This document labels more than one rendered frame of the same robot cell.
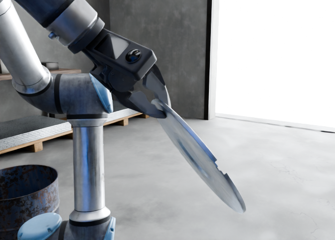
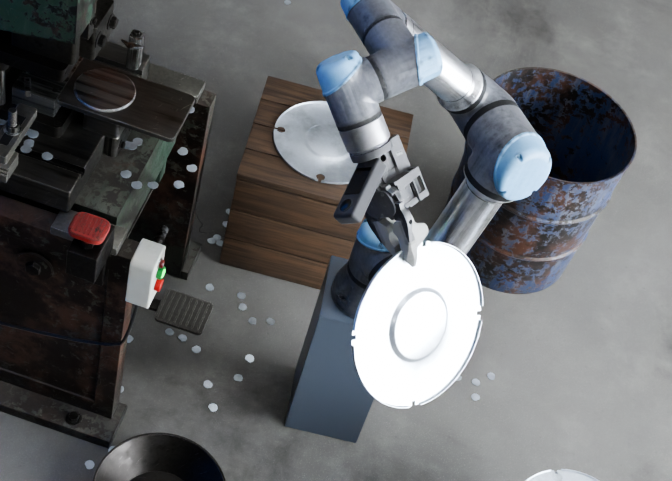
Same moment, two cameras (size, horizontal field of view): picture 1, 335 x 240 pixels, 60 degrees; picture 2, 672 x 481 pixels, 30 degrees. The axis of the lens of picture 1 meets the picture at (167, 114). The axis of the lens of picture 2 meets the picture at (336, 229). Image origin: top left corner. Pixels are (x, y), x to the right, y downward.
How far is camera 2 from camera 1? 1.83 m
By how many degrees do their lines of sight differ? 60
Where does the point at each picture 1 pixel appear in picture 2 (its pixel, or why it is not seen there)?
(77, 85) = (488, 138)
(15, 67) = not seen: hidden behind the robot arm
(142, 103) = (384, 236)
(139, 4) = not seen: outside the picture
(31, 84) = (442, 99)
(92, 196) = not seen: hidden behind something
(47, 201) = (551, 201)
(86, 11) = (360, 141)
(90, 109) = (479, 176)
